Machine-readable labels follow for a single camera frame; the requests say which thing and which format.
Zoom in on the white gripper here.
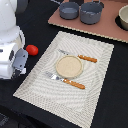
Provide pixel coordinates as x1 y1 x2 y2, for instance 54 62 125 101
0 26 30 81

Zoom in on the red sausage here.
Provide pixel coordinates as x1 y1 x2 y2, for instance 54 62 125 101
26 45 38 56

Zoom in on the grey frying pan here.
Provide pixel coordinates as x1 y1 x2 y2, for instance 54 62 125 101
59 2 79 20

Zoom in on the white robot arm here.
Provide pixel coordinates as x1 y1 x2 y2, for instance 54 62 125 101
0 0 29 80

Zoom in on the brown stove board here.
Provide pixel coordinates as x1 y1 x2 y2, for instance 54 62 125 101
48 0 128 43

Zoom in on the round beige plate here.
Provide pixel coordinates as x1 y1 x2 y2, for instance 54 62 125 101
56 55 83 78

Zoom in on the woven beige placemat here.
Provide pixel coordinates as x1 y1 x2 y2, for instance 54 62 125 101
12 30 115 128

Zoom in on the grey cooking pot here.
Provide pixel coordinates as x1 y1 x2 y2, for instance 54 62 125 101
80 1 103 25

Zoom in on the beige bowl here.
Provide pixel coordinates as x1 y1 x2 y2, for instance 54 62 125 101
119 5 128 30

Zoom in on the fork with wooden handle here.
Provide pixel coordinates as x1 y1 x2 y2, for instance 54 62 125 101
45 72 85 89

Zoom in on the knife with wooden handle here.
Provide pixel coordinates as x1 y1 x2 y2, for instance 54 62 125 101
58 49 97 63

